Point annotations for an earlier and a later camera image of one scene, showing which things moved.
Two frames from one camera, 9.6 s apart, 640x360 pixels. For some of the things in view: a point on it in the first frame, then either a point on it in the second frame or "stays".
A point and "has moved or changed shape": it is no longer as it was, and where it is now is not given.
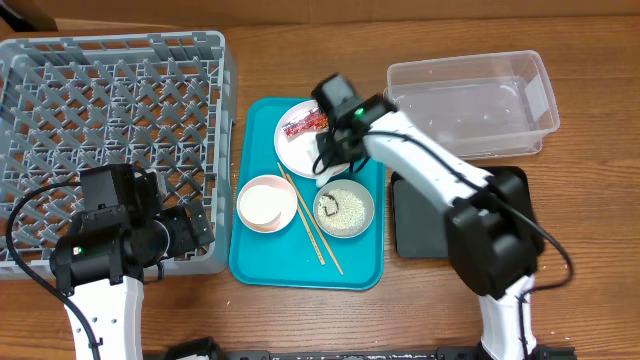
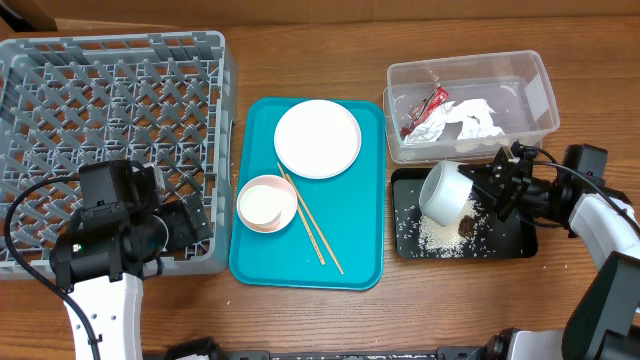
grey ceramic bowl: (343, 208) has moved or changed shape
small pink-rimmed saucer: (288, 198) stays
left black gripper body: (182, 237) stays
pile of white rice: (340, 209) -> (446, 241)
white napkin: (313, 153) -> (476, 116)
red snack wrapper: (314, 120) -> (435, 98)
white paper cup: (260, 204) stays
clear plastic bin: (491, 105) stays
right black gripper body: (326, 148) -> (507, 179)
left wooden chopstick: (305, 223) stays
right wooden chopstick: (340, 270) stays
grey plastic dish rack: (162, 101) stays
